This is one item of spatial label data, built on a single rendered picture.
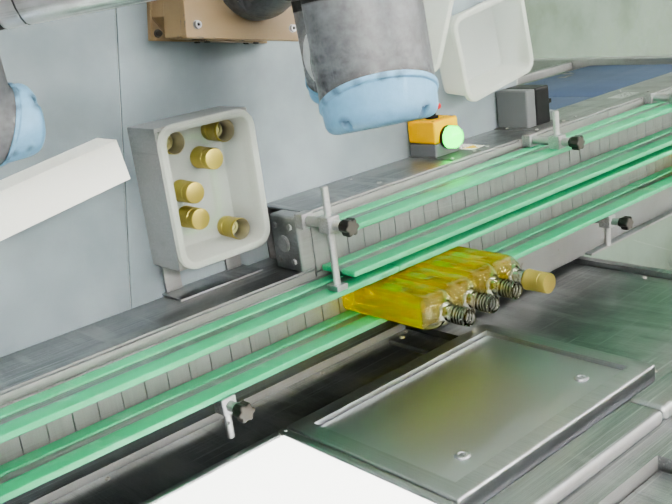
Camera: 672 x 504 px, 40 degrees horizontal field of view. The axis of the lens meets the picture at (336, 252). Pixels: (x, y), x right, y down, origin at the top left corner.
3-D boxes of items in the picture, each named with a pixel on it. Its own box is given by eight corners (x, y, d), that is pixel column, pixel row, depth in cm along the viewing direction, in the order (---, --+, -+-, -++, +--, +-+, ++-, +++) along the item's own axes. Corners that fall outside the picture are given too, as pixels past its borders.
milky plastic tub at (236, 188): (154, 266, 145) (184, 274, 139) (126, 126, 139) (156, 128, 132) (241, 235, 156) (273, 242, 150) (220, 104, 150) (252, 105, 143)
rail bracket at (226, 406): (190, 428, 139) (242, 454, 129) (182, 387, 137) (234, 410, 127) (211, 417, 142) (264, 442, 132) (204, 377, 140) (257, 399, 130)
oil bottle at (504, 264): (412, 278, 167) (506, 298, 152) (409, 248, 166) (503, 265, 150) (433, 269, 171) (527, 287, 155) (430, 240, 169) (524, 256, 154)
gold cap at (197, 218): (174, 208, 145) (189, 211, 141) (193, 202, 147) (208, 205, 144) (178, 229, 146) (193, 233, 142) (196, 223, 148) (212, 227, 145)
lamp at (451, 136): (440, 150, 176) (452, 151, 174) (438, 127, 175) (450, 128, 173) (455, 145, 179) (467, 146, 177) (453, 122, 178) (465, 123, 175)
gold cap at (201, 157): (187, 148, 145) (203, 150, 142) (206, 143, 147) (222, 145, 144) (192, 170, 146) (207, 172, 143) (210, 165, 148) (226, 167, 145)
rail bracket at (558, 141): (518, 148, 184) (575, 152, 174) (515, 112, 182) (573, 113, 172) (530, 144, 186) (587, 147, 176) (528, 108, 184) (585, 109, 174)
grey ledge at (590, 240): (407, 317, 182) (451, 328, 174) (403, 275, 180) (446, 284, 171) (657, 197, 240) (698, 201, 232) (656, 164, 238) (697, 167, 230)
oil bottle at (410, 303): (342, 309, 157) (435, 334, 141) (338, 278, 155) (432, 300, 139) (366, 299, 160) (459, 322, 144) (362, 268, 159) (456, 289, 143)
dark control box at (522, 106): (496, 127, 198) (528, 129, 192) (493, 90, 196) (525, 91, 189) (519, 120, 203) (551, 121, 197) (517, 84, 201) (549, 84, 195)
